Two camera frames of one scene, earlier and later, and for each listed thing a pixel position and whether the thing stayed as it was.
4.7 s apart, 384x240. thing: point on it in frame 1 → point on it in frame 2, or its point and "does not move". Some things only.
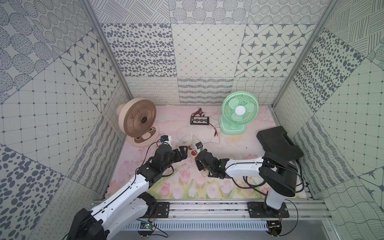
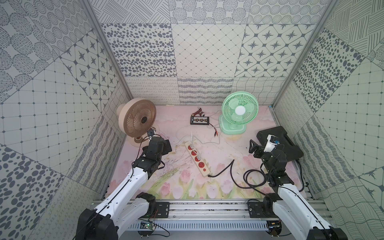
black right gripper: x=199 y=166 → x=253 y=149
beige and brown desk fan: x=137 y=120 does not move
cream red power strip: x=193 y=152 does not move
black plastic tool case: x=274 y=140 does not move
